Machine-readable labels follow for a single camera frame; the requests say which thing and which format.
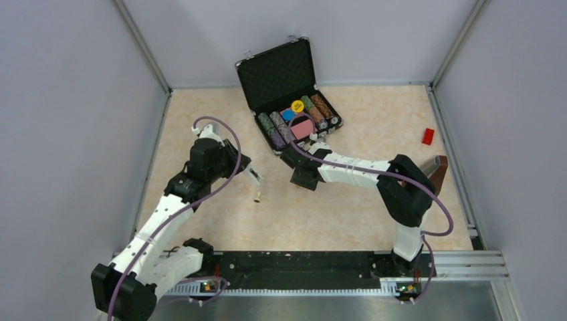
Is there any brown knife holder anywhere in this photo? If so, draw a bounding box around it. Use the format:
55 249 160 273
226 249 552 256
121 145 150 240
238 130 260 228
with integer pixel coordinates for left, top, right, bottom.
419 155 449 196

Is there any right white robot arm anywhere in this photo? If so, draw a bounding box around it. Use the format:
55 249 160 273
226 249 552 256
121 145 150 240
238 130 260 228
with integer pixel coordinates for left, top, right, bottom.
280 143 439 276

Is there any black poker chip case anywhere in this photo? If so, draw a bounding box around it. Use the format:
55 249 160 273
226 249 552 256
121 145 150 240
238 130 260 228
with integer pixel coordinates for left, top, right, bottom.
235 37 343 156

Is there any pink card deck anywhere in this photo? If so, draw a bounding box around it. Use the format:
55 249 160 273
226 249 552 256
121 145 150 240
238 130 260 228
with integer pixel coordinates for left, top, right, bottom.
290 119 317 141

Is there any white remote control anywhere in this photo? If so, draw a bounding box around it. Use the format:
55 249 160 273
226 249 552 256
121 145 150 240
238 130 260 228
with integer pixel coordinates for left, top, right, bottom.
244 167 262 186

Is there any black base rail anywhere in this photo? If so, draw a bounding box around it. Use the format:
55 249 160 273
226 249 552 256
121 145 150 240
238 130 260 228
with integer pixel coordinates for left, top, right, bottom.
191 251 437 290

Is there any wooden chess pawn left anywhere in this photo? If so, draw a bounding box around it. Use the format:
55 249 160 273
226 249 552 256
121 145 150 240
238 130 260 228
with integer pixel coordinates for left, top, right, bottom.
253 191 261 203

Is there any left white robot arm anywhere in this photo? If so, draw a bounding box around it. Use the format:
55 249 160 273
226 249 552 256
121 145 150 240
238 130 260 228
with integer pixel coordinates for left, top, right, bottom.
91 116 261 320

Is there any yellow poker chip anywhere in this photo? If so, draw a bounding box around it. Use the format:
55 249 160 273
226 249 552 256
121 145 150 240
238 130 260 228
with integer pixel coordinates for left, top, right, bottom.
291 100 305 113

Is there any red block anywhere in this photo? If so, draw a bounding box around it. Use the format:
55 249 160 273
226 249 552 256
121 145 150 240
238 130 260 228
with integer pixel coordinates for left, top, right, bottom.
421 128 435 146

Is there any blue poker chip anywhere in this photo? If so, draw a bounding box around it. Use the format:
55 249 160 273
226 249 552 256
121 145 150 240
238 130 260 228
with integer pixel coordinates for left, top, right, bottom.
280 109 296 122

